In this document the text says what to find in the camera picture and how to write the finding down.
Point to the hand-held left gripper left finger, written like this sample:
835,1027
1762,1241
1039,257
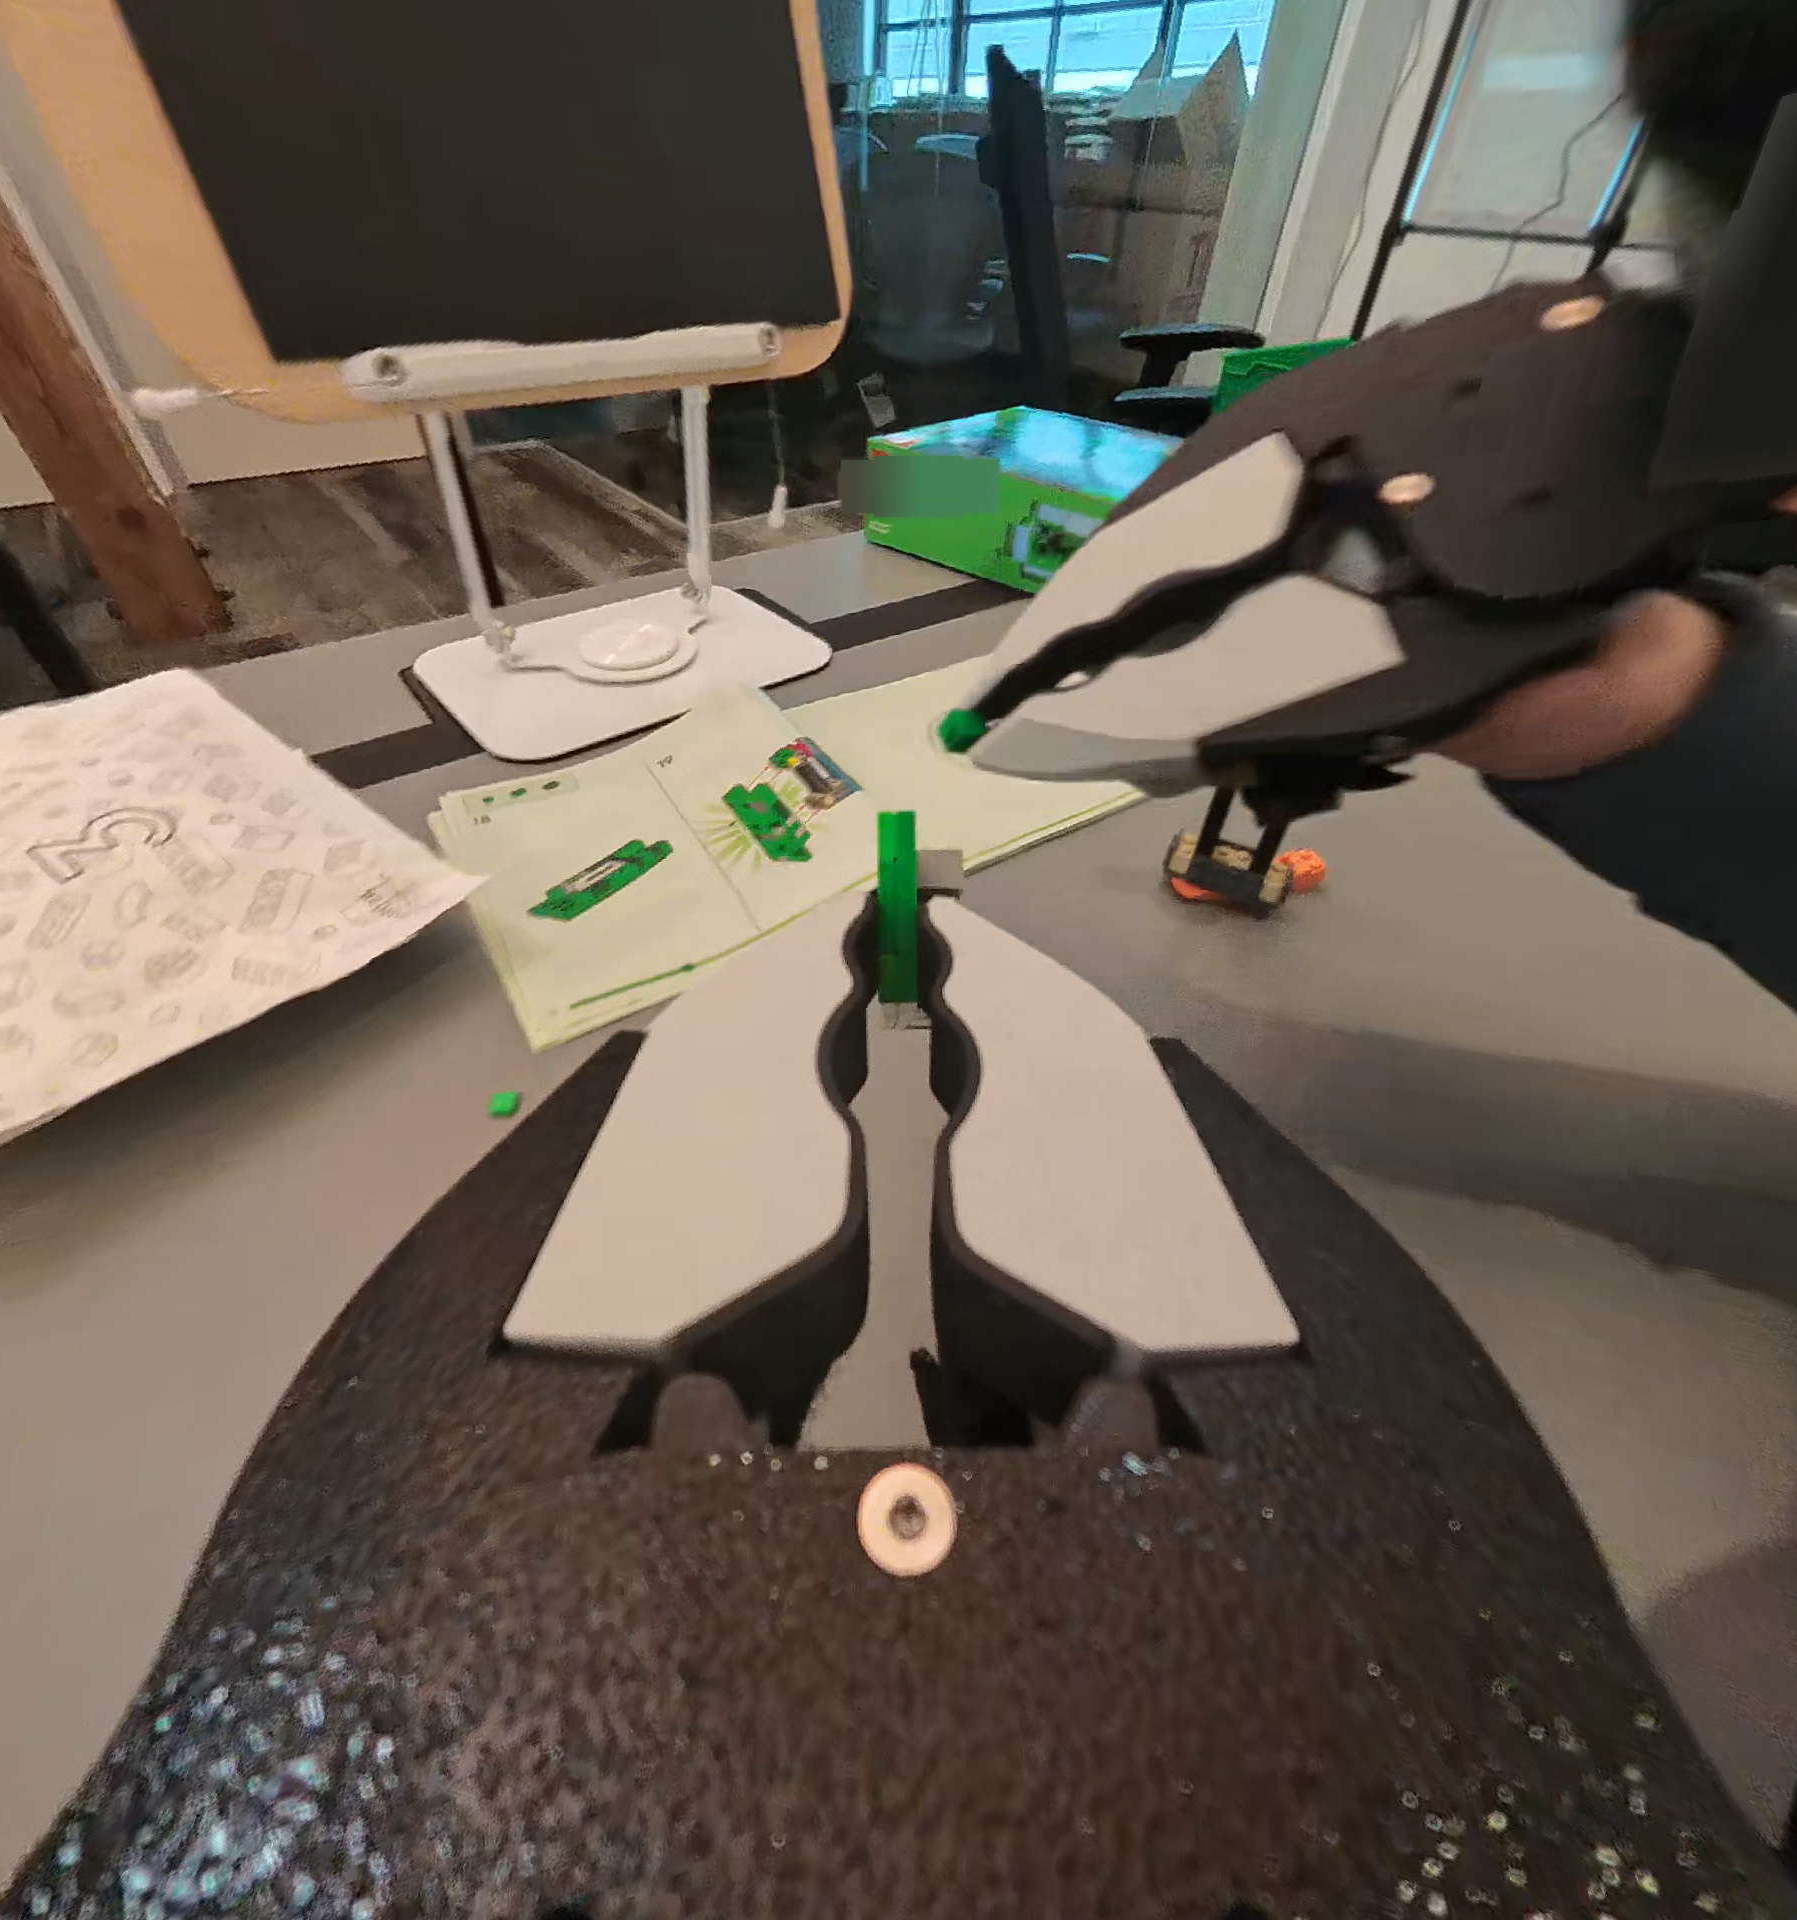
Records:
688,1182

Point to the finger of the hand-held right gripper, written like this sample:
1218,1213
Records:
1245,690
1184,555

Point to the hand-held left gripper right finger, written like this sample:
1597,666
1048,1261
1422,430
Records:
1123,1199

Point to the small green brick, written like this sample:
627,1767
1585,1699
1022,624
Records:
957,730

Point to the green brick plate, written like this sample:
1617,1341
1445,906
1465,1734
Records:
895,897

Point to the person's right forearm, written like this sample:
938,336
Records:
1709,839

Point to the grey desk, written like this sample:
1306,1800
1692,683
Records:
1361,1083

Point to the person's right hand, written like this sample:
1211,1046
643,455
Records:
1585,683

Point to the green toy box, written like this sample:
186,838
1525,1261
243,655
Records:
1015,496

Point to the orange black brick build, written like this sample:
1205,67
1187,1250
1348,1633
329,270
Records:
1236,879

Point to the black office chair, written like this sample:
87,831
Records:
1184,350

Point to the stack of green bins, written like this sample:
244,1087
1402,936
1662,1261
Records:
1288,368

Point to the black tripod stand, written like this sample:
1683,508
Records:
1416,163

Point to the brick instruction booklet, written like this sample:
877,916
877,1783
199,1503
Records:
642,897

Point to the black monitor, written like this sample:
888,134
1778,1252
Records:
1022,227

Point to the cardboard box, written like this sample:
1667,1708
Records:
1147,163

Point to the white printed paper bag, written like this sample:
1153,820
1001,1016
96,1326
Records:
130,897

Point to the wood framed tablet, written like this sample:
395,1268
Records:
506,163

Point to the wooden post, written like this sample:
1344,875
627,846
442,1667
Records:
76,421

